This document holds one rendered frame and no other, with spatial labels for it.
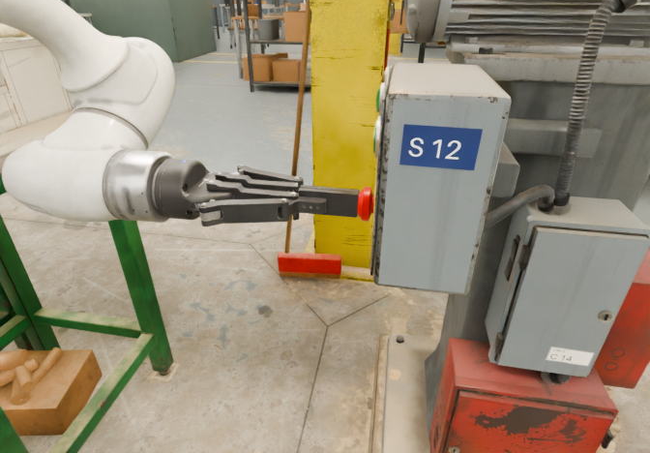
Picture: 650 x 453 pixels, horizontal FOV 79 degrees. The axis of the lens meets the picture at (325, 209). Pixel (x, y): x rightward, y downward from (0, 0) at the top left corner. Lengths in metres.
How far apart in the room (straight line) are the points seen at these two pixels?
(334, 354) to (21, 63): 1.27
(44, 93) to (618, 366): 1.32
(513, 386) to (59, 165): 0.74
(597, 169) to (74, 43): 0.71
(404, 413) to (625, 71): 0.84
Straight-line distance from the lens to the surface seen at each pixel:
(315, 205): 0.45
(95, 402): 1.34
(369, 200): 0.44
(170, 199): 0.49
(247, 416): 1.45
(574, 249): 0.61
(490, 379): 0.78
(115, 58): 0.61
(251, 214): 0.45
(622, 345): 0.88
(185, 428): 1.47
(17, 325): 1.72
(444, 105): 0.34
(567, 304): 0.66
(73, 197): 0.55
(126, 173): 0.51
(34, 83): 1.14
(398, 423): 1.08
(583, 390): 0.83
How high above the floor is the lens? 1.19
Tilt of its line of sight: 28 degrees down
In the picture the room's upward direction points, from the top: straight up
